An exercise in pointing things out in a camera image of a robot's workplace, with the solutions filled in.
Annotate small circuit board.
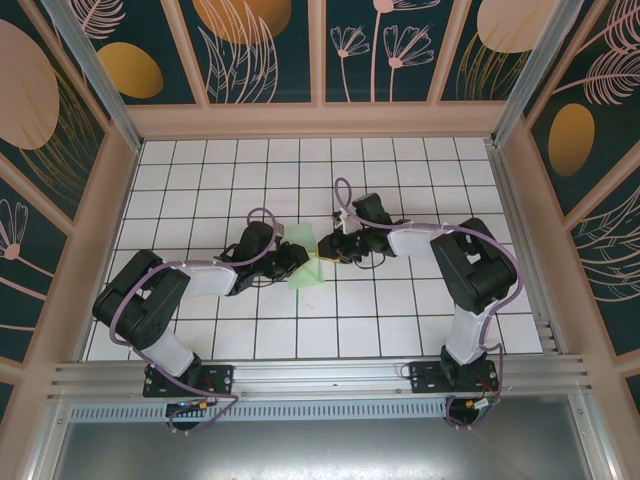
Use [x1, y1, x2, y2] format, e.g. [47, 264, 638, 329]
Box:
[166, 398, 211, 417]
[467, 394, 503, 416]

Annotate grey metal front plate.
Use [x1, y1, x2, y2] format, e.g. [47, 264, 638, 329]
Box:
[29, 394, 619, 480]

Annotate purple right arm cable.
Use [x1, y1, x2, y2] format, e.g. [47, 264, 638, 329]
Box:
[333, 177, 524, 431]

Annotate wall panel peach circle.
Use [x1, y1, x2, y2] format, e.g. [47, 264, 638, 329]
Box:
[437, 0, 557, 104]

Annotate grey slotted cable duct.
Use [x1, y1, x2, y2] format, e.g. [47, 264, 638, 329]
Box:
[67, 397, 451, 424]

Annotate wall panel single pink flower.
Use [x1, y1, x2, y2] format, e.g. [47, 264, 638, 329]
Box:
[0, 152, 71, 369]

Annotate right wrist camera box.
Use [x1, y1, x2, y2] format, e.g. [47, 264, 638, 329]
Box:
[332, 209, 359, 234]

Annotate aluminium front rail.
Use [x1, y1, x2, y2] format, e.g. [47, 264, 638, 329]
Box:
[47, 353, 599, 405]

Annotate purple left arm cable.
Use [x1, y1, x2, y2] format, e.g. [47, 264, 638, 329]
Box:
[109, 207, 281, 437]

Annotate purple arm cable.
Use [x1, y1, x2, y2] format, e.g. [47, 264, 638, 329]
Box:
[109, 207, 281, 437]
[333, 177, 524, 431]

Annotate wall panel large peach oval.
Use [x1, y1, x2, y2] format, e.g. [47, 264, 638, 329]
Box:
[0, 0, 112, 226]

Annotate wall panel orange circle leaves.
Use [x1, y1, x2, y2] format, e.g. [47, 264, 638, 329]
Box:
[178, 0, 319, 106]

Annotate light green paper sheet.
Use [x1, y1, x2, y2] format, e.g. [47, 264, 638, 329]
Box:
[287, 222, 325, 290]

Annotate aluminium corner post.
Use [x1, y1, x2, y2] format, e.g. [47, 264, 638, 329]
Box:
[489, 0, 586, 147]
[42, 0, 145, 154]

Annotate wall panel pink fern leaves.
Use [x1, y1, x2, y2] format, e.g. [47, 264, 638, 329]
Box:
[568, 149, 640, 359]

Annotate wall panel orange oval fern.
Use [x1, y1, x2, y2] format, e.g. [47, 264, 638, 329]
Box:
[522, 0, 640, 217]

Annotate aluminium side rail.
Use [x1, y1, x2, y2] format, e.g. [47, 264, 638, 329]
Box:
[485, 138, 569, 355]

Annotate wall panel pink flowers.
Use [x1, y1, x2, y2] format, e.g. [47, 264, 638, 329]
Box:
[322, 0, 471, 106]

